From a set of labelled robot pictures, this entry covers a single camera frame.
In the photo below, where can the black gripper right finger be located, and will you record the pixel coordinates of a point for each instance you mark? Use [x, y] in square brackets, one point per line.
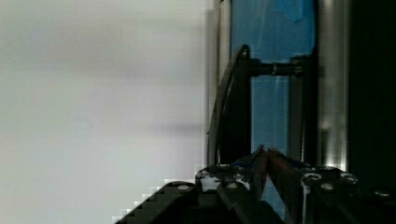
[313, 194]

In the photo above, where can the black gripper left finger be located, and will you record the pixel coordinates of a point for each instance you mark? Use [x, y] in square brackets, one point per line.
[232, 193]

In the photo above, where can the blue glass oven door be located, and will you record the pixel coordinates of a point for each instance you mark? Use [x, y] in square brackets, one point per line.
[282, 84]

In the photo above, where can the black toaster oven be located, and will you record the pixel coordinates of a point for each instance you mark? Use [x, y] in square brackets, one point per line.
[372, 93]

